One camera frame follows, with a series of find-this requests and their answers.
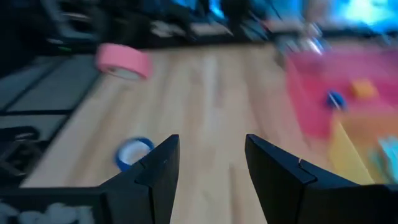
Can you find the small yellow stapler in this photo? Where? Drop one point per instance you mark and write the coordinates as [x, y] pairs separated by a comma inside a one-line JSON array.
[[363, 89]]

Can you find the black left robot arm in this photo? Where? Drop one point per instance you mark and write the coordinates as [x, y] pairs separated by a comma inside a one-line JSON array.
[[77, 31]]

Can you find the black aluminium table frame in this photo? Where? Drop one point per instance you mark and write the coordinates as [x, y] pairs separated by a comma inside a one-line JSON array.
[[37, 111]]

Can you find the small blue stapler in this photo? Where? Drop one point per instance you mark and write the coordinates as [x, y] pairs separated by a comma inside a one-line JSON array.
[[335, 100]]

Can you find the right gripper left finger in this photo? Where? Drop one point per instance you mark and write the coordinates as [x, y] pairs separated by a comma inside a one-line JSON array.
[[149, 193]]

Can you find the pink translucent plastic bin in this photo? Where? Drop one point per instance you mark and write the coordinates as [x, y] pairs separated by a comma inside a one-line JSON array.
[[311, 93]]

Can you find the blue tape roll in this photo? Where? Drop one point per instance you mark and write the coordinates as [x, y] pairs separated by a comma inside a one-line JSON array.
[[119, 160]]

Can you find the yellow translucent plastic bin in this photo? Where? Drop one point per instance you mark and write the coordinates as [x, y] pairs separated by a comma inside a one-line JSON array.
[[348, 155]]

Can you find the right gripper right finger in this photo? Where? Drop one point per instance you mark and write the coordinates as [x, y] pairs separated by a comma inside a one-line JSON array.
[[295, 196]]

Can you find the pink tape roll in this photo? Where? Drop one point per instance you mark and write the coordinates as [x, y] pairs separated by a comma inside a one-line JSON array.
[[124, 59]]

